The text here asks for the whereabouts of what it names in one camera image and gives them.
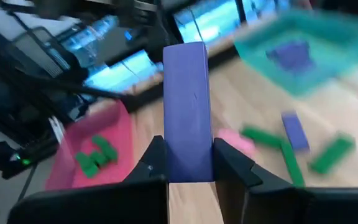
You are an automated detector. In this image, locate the red plastic bin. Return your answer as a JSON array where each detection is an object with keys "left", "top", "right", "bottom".
[{"left": 44, "top": 101, "right": 136, "bottom": 191}]

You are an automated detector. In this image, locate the bright desk monitor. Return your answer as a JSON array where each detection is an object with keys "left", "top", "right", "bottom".
[
  {"left": 172, "top": 0, "right": 242, "bottom": 45},
  {"left": 60, "top": 14, "right": 121, "bottom": 53},
  {"left": 83, "top": 49, "right": 165, "bottom": 93}
]

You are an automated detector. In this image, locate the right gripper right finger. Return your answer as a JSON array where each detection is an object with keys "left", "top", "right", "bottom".
[{"left": 213, "top": 138, "right": 295, "bottom": 224}]

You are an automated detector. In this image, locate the teal translucent plastic bin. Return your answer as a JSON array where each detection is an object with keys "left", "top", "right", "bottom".
[{"left": 233, "top": 8, "right": 358, "bottom": 97}]

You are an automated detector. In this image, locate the grey mesh office chair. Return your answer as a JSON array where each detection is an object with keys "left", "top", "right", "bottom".
[{"left": 10, "top": 26, "right": 71, "bottom": 79}]

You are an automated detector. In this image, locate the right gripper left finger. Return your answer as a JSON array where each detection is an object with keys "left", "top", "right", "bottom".
[{"left": 124, "top": 135, "right": 168, "bottom": 184}]

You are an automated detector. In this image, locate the pink wooden block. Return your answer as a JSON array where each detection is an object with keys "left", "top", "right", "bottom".
[{"left": 217, "top": 128, "right": 258, "bottom": 157}]

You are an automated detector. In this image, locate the blue wooden block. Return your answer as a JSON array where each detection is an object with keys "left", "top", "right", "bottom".
[
  {"left": 265, "top": 41, "right": 316, "bottom": 74},
  {"left": 280, "top": 111, "right": 311, "bottom": 152},
  {"left": 162, "top": 41, "right": 214, "bottom": 184}
]

